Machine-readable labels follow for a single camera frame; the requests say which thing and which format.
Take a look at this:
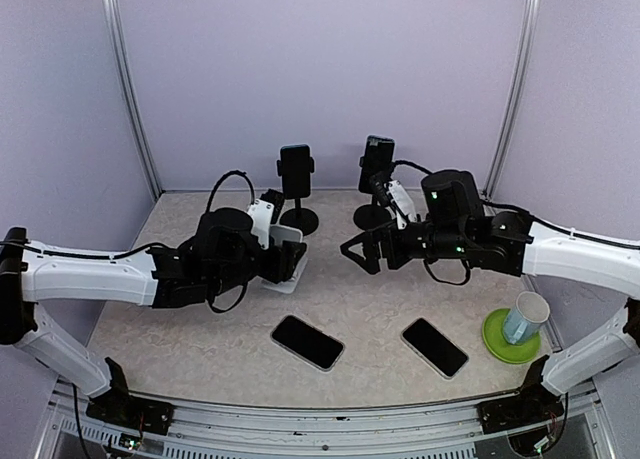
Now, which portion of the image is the white-edged black phone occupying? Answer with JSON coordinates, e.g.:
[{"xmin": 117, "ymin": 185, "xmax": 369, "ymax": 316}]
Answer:
[{"xmin": 401, "ymin": 318, "xmax": 469, "ymax": 380}]

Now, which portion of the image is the right aluminium frame post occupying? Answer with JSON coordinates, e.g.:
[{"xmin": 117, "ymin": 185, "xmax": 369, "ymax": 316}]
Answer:
[{"xmin": 483, "ymin": 0, "xmax": 541, "ymax": 198}]

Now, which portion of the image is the blue-edged black phone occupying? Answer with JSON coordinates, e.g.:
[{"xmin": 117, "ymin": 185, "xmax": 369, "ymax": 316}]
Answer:
[{"xmin": 358, "ymin": 135, "xmax": 395, "ymax": 195}]

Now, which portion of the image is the green plate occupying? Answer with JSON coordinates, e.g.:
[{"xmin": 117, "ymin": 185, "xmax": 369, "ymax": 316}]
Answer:
[{"xmin": 482, "ymin": 308, "xmax": 541, "ymax": 365}]

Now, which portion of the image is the light blue cup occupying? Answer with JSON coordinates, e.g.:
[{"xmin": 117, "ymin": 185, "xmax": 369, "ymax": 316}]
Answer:
[{"xmin": 502, "ymin": 291, "xmax": 550, "ymax": 345}]

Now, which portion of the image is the clear-case black phone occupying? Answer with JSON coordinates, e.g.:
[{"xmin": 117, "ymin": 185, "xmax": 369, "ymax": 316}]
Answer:
[{"xmin": 271, "ymin": 315, "xmax": 345, "ymax": 371}]

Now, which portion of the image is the black round-base phone stand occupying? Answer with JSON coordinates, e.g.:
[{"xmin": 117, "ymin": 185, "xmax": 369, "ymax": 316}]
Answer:
[{"xmin": 353, "ymin": 195, "xmax": 392, "ymax": 230}]

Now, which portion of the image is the silver folding phone stand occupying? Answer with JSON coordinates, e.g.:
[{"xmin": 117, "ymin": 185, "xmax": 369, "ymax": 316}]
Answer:
[{"xmin": 261, "ymin": 225, "xmax": 308, "ymax": 294}]

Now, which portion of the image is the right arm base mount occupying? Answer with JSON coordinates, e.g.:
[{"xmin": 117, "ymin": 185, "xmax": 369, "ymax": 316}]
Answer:
[{"xmin": 477, "ymin": 395, "xmax": 565, "ymax": 434}]

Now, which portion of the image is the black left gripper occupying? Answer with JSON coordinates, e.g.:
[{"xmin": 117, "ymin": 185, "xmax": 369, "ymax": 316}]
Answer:
[{"xmin": 209, "ymin": 232, "xmax": 306, "ymax": 297}]

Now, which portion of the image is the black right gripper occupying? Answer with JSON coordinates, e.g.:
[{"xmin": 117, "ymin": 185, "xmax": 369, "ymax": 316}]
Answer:
[{"xmin": 341, "ymin": 217, "xmax": 471, "ymax": 275}]

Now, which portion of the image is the aluminium front rail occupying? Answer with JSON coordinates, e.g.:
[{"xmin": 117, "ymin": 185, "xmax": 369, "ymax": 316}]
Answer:
[{"xmin": 34, "ymin": 373, "xmax": 616, "ymax": 459}]

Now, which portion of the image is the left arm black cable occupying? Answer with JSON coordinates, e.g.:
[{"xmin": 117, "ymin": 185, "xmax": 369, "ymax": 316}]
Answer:
[{"xmin": 0, "ymin": 170, "xmax": 256, "ymax": 314}]

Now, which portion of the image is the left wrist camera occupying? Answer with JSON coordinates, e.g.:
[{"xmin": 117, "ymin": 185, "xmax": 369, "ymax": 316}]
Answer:
[{"xmin": 247, "ymin": 189, "xmax": 285, "ymax": 250}]

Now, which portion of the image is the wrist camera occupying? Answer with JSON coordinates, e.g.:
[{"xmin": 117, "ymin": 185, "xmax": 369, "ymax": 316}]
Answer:
[
  {"xmin": 369, "ymin": 172, "xmax": 419, "ymax": 230},
  {"xmin": 247, "ymin": 189, "xmax": 285, "ymax": 250}
]

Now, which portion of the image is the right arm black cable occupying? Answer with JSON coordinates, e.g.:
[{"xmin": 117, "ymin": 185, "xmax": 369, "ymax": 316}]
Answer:
[{"xmin": 392, "ymin": 159, "xmax": 640, "ymax": 285}]

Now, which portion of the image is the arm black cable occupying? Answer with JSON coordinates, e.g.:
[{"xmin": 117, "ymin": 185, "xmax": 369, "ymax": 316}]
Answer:
[
  {"xmin": 0, "ymin": 170, "xmax": 256, "ymax": 314},
  {"xmin": 392, "ymin": 159, "xmax": 640, "ymax": 285}
]

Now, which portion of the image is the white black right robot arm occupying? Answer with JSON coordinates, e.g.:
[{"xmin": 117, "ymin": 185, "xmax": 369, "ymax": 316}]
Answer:
[{"xmin": 340, "ymin": 169, "xmax": 639, "ymax": 423}]

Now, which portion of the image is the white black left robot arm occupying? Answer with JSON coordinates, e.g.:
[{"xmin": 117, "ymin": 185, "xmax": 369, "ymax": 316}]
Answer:
[{"xmin": 1, "ymin": 207, "xmax": 307, "ymax": 424}]

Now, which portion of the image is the left aluminium frame post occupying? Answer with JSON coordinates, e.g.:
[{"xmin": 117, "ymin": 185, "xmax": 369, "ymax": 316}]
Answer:
[{"xmin": 102, "ymin": 0, "xmax": 164, "ymax": 202}]

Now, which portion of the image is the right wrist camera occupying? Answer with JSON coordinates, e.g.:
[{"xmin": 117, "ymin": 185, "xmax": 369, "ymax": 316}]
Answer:
[{"xmin": 369, "ymin": 172, "xmax": 419, "ymax": 230}]

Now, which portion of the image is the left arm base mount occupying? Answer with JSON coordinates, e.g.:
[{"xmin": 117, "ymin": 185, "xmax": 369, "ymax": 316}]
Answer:
[{"xmin": 86, "ymin": 391, "xmax": 174, "ymax": 436}]

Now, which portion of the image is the teal-edged black phone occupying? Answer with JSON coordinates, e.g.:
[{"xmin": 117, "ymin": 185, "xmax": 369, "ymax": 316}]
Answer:
[{"xmin": 277, "ymin": 144, "xmax": 314, "ymax": 200}]

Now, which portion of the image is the aluminium frame post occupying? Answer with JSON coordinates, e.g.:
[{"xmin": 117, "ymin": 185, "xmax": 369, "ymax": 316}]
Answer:
[
  {"xmin": 483, "ymin": 0, "xmax": 541, "ymax": 198},
  {"xmin": 102, "ymin": 0, "xmax": 164, "ymax": 202}
]

